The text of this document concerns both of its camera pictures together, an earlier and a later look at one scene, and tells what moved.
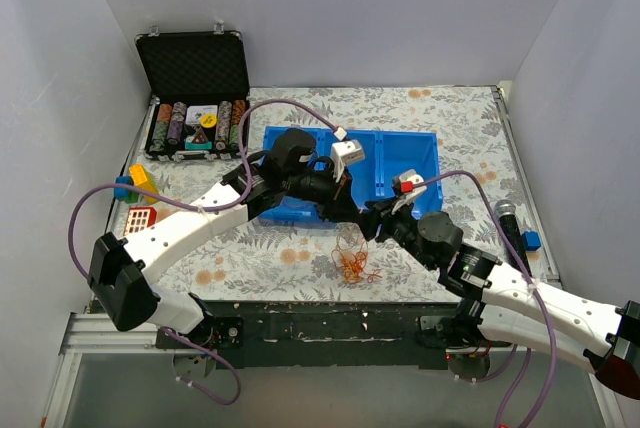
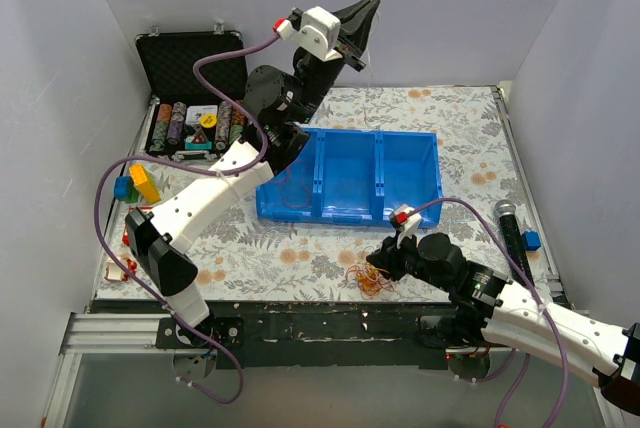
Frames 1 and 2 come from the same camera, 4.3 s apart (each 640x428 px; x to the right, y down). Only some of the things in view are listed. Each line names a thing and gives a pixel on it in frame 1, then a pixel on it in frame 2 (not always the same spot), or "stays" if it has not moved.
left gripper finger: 344,211 → 357,16
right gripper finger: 381,208 → 379,258
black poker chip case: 199,82 stays
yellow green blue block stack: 139,177 stays
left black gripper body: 339,196 → 347,51
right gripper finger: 369,227 → 393,275
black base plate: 321,335 stays
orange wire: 352,265 → 368,279
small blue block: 531,240 stays
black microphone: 508,213 stays
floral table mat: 484,187 stays
